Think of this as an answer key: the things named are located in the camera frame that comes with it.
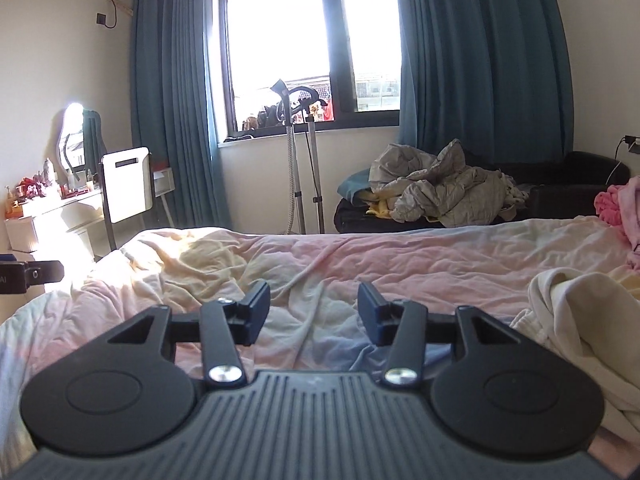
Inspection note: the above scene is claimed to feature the yellow cloth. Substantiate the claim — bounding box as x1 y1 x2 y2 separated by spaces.
364 194 397 219

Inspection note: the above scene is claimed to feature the white dressing table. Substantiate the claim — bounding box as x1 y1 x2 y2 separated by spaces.
4 189 107 262

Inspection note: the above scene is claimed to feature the white wall box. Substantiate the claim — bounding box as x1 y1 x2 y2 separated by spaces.
152 167 177 197

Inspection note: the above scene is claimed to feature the teal curtain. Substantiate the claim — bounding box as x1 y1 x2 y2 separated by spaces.
130 0 232 231
391 0 575 158

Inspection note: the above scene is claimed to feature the cream white sweatshirt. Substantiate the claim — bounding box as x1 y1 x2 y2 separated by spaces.
510 267 640 433

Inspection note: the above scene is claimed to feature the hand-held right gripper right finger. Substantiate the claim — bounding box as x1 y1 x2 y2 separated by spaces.
358 281 531 388

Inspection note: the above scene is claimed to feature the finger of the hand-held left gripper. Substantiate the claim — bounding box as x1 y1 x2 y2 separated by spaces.
25 258 65 284

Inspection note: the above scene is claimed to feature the light pink fluffy garment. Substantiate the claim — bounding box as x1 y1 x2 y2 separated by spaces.
614 175 640 267

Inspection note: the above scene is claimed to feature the white chair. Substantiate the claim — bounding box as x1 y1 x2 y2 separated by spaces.
99 146 154 252

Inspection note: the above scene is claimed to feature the dark framed window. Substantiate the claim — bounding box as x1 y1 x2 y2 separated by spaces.
212 0 404 147

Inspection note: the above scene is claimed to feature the wavy edged mirror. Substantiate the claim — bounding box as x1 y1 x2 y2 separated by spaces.
52 102 87 182

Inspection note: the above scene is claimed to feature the black sofa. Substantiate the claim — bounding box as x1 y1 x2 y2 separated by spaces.
333 151 632 235

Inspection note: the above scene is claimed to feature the hot pink cloth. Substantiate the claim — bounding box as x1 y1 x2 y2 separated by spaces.
593 184 629 228

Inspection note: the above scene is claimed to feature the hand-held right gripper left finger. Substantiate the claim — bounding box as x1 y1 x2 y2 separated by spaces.
106 281 271 388

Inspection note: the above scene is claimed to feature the cluster of cosmetic bottles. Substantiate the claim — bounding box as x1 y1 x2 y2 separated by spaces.
4 157 101 207

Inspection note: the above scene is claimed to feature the garment steamer stand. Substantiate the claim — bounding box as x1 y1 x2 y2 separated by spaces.
269 78 332 237

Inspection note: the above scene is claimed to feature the teal pillow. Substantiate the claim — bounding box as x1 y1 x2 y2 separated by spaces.
337 169 382 202

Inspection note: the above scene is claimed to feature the grey crumpled quilt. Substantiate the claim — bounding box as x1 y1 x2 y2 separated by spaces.
369 138 530 229

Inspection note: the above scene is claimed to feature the pastel bed sheet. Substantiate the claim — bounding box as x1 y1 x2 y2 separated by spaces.
0 214 640 461

